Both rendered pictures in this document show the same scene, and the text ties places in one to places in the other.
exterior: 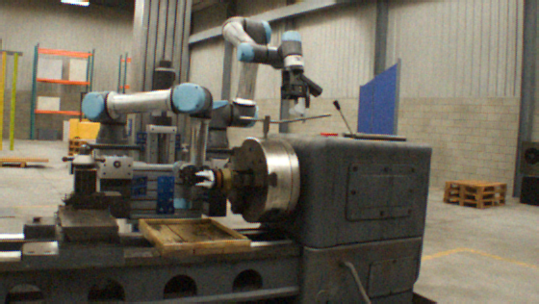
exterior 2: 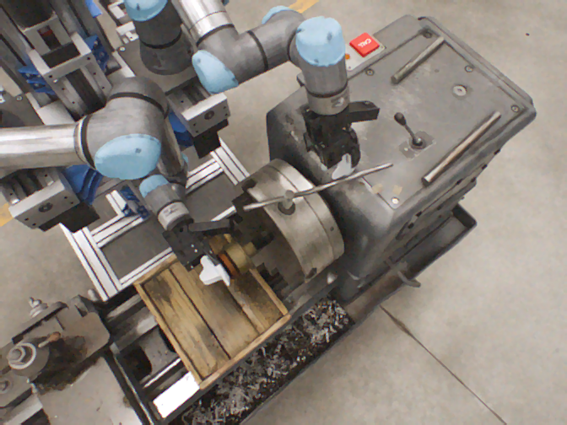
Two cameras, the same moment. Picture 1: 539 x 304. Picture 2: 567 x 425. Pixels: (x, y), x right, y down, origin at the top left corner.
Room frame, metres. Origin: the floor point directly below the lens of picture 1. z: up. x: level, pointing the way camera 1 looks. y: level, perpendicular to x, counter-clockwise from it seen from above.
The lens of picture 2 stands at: (1.28, 0.07, 2.15)
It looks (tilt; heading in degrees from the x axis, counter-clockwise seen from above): 65 degrees down; 345
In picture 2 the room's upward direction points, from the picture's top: 4 degrees clockwise
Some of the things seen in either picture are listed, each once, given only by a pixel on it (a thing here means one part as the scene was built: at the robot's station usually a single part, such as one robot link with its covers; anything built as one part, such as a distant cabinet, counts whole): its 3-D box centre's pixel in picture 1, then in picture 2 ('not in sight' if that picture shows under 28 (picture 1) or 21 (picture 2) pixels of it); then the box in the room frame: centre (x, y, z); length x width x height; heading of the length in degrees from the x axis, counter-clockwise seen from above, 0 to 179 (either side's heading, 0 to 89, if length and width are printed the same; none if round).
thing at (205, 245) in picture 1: (191, 234); (213, 300); (1.57, 0.25, 0.89); 0.36 x 0.30 x 0.04; 28
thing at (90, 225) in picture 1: (83, 217); (78, 384); (1.41, 0.59, 0.95); 0.43 x 0.17 x 0.05; 28
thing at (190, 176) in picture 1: (193, 175); (189, 243); (1.68, 0.27, 1.08); 0.12 x 0.09 x 0.08; 27
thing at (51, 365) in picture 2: (85, 179); (45, 358); (1.47, 0.61, 1.07); 0.07 x 0.07 x 0.10; 28
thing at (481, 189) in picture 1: (475, 192); not in sight; (8.72, -4.24, 0.22); 1.25 x 0.86 x 0.44; 128
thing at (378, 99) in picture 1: (371, 139); not in sight; (8.28, -1.86, 1.18); 4.12 x 0.80 x 2.35; 176
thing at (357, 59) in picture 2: not in sight; (357, 56); (2.09, -0.25, 1.23); 0.13 x 0.08 x 0.05; 118
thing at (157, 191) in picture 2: (184, 171); (160, 196); (1.83, 0.33, 1.08); 0.11 x 0.08 x 0.09; 27
